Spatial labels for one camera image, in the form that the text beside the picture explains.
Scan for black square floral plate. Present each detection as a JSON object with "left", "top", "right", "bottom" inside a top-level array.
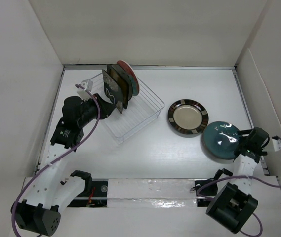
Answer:
[{"left": 102, "top": 70, "right": 124, "bottom": 114}]

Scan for teal glazed round plate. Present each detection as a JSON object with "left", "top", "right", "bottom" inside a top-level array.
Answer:
[{"left": 202, "top": 121, "right": 240, "bottom": 160}]

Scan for red and teal floral plate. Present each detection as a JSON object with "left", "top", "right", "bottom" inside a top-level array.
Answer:
[{"left": 117, "top": 60, "right": 140, "bottom": 96}]

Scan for clear wire dish rack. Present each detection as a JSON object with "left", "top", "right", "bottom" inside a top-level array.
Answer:
[{"left": 100, "top": 79, "right": 165, "bottom": 144}]

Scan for amber square plate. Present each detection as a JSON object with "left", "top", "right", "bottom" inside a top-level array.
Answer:
[{"left": 107, "top": 64, "right": 129, "bottom": 104}]

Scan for cream plate with tree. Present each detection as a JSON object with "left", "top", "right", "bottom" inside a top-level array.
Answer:
[{"left": 113, "top": 64, "right": 133, "bottom": 100}]

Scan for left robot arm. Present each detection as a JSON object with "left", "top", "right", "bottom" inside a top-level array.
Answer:
[{"left": 11, "top": 93, "right": 115, "bottom": 237}]

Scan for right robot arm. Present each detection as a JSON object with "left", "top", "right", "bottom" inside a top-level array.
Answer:
[{"left": 206, "top": 127, "right": 270, "bottom": 234}]

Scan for brown striped rim round plate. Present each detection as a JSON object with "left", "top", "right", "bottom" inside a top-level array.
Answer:
[{"left": 167, "top": 99, "right": 209, "bottom": 135}]

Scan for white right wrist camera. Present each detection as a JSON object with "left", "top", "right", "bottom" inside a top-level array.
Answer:
[{"left": 266, "top": 137, "right": 281, "bottom": 152}]

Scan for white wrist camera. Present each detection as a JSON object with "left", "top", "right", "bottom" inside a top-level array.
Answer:
[
  {"left": 266, "top": 137, "right": 281, "bottom": 152},
  {"left": 77, "top": 79, "right": 93, "bottom": 101}
]

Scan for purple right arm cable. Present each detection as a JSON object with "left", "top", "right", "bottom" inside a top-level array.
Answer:
[{"left": 196, "top": 137, "right": 281, "bottom": 235}]

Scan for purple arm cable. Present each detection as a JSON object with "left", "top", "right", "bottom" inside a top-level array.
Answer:
[
  {"left": 196, "top": 137, "right": 281, "bottom": 235},
  {"left": 11, "top": 83, "right": 101, "bottom": 237}
]

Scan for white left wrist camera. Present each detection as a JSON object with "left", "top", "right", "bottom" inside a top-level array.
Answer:
[{"left": 77, "top": 79, "right": 93, "bottom": 101}]

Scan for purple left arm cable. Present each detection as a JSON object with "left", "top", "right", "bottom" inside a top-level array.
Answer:
[{"left": 11, "top": 83, "right": 101, "bottom": 237}]

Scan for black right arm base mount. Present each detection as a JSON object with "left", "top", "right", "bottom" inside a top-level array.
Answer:
[{"left": 190, "top": 168, "right": 233, "bottom": 207}]

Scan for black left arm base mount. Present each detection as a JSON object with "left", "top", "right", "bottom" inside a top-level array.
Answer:
[{"left": 68, "top": 179, "right": 108, "bottom": 208}]

